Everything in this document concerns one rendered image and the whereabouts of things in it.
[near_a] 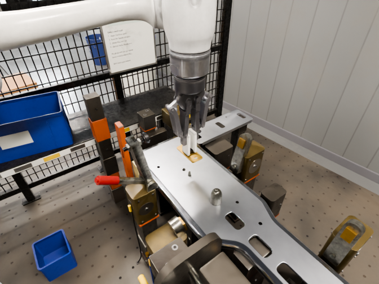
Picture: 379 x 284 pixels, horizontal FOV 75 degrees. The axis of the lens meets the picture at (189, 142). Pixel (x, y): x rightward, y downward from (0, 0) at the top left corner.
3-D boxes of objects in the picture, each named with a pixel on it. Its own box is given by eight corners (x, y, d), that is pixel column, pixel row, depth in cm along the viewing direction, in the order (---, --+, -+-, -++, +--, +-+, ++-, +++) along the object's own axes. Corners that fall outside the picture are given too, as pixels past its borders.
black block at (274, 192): (274, 239, 94) (294, 187, 75) (256, 254, 89) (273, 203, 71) (263, 229, 97) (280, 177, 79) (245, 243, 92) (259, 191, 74)
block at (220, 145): (232, 192, 111) (239, 143, 94) (211, 205, 106) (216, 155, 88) (221, 182, 116) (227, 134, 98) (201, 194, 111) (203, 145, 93)
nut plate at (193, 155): (203, 158, 71) (203, 155, 70) (192, 163, 69) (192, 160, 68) (186, 143, 76) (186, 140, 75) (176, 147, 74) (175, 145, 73)
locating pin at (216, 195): (223, 205, 71) (225, 190, 67) (214, 211, 69) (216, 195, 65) (215, 198, 73) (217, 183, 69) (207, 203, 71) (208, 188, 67)
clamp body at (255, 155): (255, 210, 104) (273, 145, 82) (235, 225, 99) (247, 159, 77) (244, 200, 108) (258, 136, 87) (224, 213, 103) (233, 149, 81)
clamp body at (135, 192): (165, 255, 89) (157, 189, 67) (140, 272, 84) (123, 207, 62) (155, 242, 93) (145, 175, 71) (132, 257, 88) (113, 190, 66)
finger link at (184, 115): (193, 99, 59) (188, 100, 59) (189, 137, 66) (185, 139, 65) (183, 93, 62) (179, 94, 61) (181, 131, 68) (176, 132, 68)
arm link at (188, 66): (161, 46, 55) (162, 72, 58) (184, 58, 49) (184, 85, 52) (193, 39, 59) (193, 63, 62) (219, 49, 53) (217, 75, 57)
